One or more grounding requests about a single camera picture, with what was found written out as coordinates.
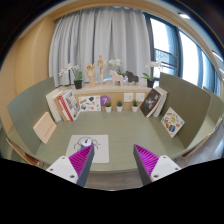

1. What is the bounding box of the pink horse figure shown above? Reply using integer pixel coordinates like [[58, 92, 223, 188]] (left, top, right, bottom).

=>
[[109, 69, 125, 87]]

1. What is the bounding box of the dark horse figure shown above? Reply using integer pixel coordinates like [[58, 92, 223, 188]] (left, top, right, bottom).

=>
[[125, 70, 140, 85]]

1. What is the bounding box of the white orchid in black pot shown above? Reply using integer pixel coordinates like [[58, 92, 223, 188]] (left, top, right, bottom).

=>
[[58, 63, 84, 90], [141, 60, 164, 89], [108, 58, 126, 78]]

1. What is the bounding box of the white wall socket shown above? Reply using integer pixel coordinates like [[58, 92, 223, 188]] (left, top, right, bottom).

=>
[[135, 92, 146, 103], [123, 92, 134, 103]]

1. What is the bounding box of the purple round number sign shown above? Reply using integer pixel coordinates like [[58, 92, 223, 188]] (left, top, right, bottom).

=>
[[99, 94, 112, 108]]

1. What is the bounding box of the white picture sticker sheet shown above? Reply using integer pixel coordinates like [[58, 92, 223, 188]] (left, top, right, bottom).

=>
[[78, 94, 102, 112]]

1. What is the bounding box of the dark-framed window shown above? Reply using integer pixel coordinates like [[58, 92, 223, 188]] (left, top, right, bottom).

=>
[[143, 13, 224, 101]]

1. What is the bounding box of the colourful sticker sheet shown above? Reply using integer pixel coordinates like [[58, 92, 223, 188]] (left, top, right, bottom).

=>
[[160, 106, 186, 138]]

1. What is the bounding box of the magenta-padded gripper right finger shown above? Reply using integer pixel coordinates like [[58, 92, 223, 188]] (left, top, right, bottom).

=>
[[133, 143, 183, 187]]

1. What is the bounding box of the wooden hand model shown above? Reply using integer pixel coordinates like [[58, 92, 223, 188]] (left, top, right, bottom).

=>
[[84, 62, 96, 88]]

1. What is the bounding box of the beige paper card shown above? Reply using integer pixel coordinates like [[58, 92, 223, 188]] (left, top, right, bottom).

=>
[[32, 111, 58, 144]]

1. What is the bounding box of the small plant in white pot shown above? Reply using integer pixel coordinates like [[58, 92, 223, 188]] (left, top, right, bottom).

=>
[[115, 100, 124, 113], [104, 100, 113, 113], [131, 99, 139, 113]]

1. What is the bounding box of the black book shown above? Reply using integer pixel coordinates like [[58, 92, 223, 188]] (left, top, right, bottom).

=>
[[139, 88, 162, 118]]

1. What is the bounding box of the wooden artist mannequin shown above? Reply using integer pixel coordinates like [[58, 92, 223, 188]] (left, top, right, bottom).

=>
[[96, 54, 109, 86]]

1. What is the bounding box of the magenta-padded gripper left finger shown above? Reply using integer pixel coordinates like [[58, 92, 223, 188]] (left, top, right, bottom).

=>
[[45, 143, 95, 188]]

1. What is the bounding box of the white cartoon-print mouse pad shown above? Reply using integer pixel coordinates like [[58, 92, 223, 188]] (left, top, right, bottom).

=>
[[65, 134, 110, 164]]

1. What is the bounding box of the grey curtain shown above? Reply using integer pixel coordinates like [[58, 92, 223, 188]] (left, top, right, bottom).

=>
[[48, 6, 152, 88]]

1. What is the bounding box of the stack of leaning pale books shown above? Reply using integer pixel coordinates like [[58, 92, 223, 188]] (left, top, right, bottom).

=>
[[45, 88, 68, 123]]

